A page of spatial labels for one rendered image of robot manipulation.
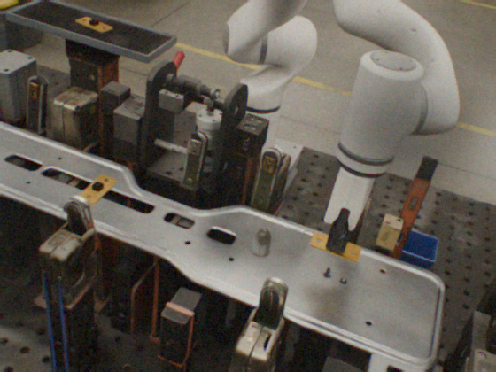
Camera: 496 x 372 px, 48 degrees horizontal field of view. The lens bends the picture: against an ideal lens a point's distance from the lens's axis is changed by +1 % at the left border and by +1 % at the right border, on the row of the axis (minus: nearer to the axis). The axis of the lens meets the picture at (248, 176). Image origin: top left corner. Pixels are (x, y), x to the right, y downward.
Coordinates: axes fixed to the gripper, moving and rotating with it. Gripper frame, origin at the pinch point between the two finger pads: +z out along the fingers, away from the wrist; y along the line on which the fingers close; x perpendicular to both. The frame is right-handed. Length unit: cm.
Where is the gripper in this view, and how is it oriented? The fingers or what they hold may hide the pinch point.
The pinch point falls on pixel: (338, 236)
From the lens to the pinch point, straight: 94.3
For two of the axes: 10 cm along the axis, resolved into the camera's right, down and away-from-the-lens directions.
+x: 9.2, 3.2, -2.2
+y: -3.6, 5.2, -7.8
